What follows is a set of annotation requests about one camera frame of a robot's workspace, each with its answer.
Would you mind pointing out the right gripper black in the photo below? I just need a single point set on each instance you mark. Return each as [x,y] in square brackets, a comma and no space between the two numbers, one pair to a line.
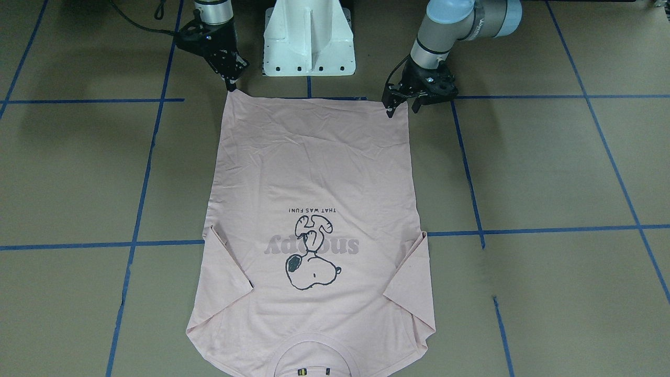
[226,64]

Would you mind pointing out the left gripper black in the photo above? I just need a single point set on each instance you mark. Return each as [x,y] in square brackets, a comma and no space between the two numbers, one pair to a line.
[409,81]

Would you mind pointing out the pink Snoopy t-shirt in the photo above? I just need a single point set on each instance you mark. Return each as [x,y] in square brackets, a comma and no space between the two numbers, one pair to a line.
[314,260]

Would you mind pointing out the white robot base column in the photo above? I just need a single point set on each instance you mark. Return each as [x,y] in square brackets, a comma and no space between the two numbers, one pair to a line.
[308,38]

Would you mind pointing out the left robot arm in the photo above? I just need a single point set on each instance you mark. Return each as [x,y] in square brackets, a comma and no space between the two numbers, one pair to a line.
[447,22]

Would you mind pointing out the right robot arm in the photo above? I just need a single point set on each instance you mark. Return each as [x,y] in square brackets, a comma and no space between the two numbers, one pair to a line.
[214,12]

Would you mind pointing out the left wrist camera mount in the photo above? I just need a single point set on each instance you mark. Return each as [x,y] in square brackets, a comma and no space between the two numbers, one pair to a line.
[438,86]

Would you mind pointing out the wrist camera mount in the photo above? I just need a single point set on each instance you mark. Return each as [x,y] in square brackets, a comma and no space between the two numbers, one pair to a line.
[192,37]
[438,86]

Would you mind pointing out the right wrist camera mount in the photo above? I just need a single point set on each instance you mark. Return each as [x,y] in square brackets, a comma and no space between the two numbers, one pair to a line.
[192,37]

